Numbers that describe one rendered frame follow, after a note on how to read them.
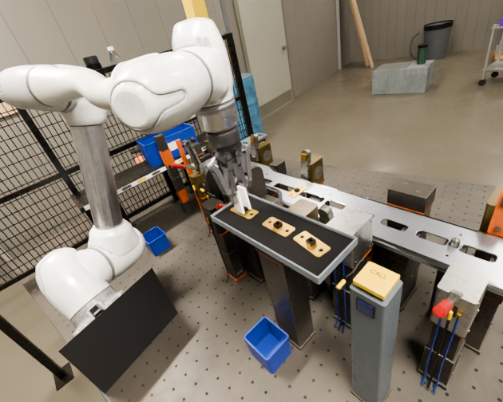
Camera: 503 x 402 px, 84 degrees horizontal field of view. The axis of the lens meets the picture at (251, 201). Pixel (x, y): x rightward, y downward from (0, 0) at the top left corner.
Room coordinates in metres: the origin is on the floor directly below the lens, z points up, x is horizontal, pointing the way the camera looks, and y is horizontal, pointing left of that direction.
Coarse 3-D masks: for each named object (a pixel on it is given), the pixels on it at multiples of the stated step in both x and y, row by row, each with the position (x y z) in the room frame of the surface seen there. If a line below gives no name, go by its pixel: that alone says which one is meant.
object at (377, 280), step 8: (368, 264) 0.36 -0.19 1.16; (376, 264) 0.35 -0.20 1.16; (360, 272) 0.35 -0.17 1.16; (368, 272) 0.34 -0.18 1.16; (376, 272) 0.34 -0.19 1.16; (384, 272) 0.33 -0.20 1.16; (392, 272) 0.33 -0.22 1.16; (360, 280) 0.33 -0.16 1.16; (368, 280) 0.32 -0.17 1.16; (376, 280) 0.32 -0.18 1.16; (384, 280) 0.32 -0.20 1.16; (392, 280) 0.31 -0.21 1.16; (368, 288) 0.31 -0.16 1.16; (376, 288) 0.30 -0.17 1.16; (384, 288) 0.30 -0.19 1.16; (392, 288) 0.30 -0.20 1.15; (376, 296) 0.30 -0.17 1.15; (384, 296) 0.29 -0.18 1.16
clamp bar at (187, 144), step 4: (184, 140) 1.21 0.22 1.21; (188, 140) 1.20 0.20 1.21; (192, 140) 1.22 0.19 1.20; (184, 144) 1.20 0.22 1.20; (188, 144) 1.20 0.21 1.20; (188, 148) 1.19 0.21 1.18; (192, 148) 1.20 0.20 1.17; (188, 152) 1.22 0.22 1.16; (192, 152) 1.20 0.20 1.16; (192, 156) 1.20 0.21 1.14; (196, 156) 1.21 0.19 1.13; (192, 160) 1.22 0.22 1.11; (196, 160) 1.20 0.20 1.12; (196, 164) 1.21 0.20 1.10; (200, 164) 1.21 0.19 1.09
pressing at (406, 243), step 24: (264, 168) 1.18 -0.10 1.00; (288, 192) 0.93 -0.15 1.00; (312, 192) 0.89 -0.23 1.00; (336, 192) 0.85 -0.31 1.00; (384, 216) 0.66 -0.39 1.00; (408, 216) 0.63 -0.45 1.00; (384, 240) 0.56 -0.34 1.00; (408, 240) 0.54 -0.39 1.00; (480, 240) 0.48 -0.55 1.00; (432, 264) 0.44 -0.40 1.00; (480, 264) 0.41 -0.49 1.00
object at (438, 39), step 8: (432, 24) 6.80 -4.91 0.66; (440, 24) 6.73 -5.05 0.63; (448, 24) 6.26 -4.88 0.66; (424, 32) 6.61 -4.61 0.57; (432, 32) 6.39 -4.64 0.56; (440, 32) 6.30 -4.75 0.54; (448, 32) 6.29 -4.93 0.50; (424, 40) 6.59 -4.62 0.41; (432, 40) 6.39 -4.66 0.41; (440, 40) 6.30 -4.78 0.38; (448, 40) 6.33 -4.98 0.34; (432, 48) 6.38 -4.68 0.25; (440, 48) 6.31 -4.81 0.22; (432, 56) 6.38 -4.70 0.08; (440, 56) 6.32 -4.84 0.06
